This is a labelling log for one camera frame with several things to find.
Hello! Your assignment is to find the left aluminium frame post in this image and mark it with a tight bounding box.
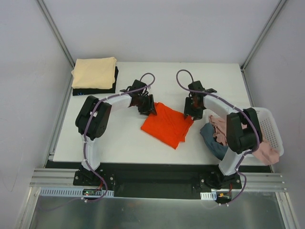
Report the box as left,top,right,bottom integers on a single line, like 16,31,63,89
35,0,75,67

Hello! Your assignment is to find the right white cable duct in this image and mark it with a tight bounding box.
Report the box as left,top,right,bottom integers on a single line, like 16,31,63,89
200,191,217,201

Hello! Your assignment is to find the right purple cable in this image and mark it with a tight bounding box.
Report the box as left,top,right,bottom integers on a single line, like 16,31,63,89
176,69,263,207

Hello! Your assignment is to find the white plastic laundry basket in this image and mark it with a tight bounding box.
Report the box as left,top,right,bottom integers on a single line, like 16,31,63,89
205,107,284,157

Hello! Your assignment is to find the right aluminium frame post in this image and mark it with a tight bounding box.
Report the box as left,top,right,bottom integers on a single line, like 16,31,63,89
240,0,288,72

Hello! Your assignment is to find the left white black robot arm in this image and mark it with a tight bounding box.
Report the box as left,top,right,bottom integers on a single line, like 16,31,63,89
75,80,157,186

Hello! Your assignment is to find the folded black t shirt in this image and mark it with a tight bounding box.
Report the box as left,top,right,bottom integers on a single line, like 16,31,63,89
72,66,119,96

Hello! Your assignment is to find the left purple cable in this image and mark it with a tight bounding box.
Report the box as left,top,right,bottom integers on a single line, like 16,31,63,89
82,73,156,204

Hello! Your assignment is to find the blue grey t shirt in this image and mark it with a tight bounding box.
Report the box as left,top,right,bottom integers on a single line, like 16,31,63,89
200,123,228,160

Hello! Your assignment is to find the orange t shirt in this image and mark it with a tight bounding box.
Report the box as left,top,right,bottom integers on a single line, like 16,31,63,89
141,102,193,149

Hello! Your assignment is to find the purple cable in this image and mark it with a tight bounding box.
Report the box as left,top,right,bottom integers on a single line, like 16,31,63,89
176,69,263,207
82,73,156,204

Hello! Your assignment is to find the pink t shirt in basket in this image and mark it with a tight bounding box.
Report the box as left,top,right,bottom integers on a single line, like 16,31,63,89
208,115,280,165

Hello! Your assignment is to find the aluminium rail front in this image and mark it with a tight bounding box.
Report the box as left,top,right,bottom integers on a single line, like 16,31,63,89
30,168,288,192

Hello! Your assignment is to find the folded cream t shirt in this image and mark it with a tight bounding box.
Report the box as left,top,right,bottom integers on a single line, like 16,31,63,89
71,57,117,89

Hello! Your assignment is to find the white cable duct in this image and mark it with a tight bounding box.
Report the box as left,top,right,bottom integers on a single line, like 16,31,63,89
200,191,217,201
40,187,114,198

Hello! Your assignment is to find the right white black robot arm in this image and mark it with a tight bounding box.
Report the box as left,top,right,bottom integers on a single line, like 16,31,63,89
141,81,262,188

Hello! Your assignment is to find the aluminium frame post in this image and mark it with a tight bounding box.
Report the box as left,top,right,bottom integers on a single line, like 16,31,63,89
35,0,75,67
240,0,288,72

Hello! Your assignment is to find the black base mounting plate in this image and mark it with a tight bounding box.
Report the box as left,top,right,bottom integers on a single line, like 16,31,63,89
73,163,242,199

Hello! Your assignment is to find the left white cable duct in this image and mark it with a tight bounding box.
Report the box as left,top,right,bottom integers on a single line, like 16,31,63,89
40,187,114,198

